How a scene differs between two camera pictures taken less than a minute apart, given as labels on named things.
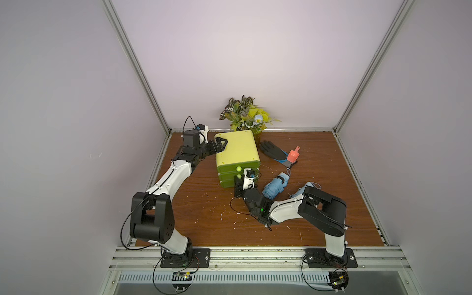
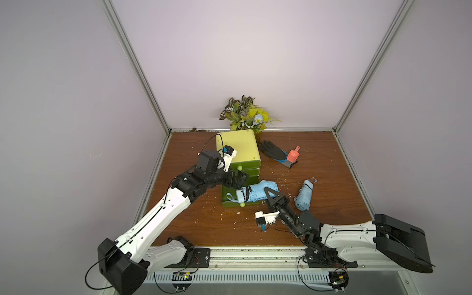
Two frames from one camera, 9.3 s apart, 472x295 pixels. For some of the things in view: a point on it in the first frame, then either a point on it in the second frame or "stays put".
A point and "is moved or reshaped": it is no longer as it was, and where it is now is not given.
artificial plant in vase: [244, 116] stays put
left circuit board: [181, 281] stays put
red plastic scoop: [293, 155] stays put
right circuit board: [338, 278] stays put
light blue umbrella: [273, 188] is moved or reshaped
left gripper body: [203, 150] → [219, 178]
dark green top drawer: [238, 166] stays put
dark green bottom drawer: [227, 184] is moved or reshaped
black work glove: [276, 153] stays put
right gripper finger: [238, 190] → [279, 201]
